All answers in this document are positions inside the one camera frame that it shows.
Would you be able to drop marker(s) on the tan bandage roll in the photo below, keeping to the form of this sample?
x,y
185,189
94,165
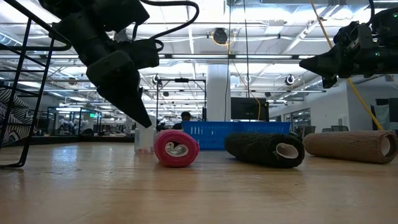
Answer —
x,y
342,146

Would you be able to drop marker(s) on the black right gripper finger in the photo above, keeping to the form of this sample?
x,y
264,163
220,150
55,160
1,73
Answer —
x,y
323,62
329,82

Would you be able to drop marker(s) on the black monitor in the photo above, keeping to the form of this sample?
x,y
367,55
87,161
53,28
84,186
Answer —
x,y
248,109

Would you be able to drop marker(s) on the white square pillar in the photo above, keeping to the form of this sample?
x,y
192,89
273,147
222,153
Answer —
x,y
217,93

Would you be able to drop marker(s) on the black bandage roll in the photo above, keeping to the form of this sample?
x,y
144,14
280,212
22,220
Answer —
x,y
255,149

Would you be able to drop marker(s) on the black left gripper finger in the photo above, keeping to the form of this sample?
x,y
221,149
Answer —
x,y
124,93

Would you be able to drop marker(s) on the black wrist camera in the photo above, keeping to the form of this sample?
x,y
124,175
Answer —
x,y
141,53
354,34

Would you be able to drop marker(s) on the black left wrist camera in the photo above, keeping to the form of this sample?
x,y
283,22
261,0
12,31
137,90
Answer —
x,y
141,53

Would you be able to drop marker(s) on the pink red bandage roll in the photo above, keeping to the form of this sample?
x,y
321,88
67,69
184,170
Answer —
x,y
186,140

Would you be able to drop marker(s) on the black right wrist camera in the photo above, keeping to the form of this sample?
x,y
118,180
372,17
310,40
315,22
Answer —
x,y
354,34

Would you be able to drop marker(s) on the person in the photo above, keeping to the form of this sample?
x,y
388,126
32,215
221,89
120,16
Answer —
x,y
185,116

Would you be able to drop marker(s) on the grey patterned fabric pouch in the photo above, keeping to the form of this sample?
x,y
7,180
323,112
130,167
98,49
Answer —
x,y
15,118

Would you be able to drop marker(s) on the blue plastic bin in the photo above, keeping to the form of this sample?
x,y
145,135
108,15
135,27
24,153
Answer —
x,y
214,133
264,127

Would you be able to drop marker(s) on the white plastic bottle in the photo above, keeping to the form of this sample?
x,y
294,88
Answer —
x,y
144,140

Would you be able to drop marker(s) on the black metal stand frame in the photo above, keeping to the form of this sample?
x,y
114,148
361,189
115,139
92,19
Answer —
x,y
182,80

